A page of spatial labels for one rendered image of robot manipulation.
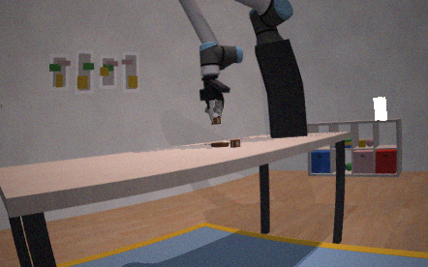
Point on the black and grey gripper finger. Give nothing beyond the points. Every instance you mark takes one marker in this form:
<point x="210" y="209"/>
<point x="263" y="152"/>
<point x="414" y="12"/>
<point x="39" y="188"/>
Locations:
<point x="219" y="105"/>
<point x="209" y="108"/>

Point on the brown cube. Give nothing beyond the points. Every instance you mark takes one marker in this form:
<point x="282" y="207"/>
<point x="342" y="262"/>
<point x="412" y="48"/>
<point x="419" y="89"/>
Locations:
<point x="217" y="120"/>
<point x="235" y="143"/>

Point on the brown rectangular tray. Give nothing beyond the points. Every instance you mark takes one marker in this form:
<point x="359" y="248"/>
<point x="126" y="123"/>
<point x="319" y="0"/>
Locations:
<point x="220" y="144"/>

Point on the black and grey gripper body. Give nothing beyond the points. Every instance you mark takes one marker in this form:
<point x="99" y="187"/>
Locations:
<point x="214" y="94"/>

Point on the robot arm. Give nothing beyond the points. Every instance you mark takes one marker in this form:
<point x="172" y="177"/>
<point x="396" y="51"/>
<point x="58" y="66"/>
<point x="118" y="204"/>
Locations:
<point x="265" y="16"/>

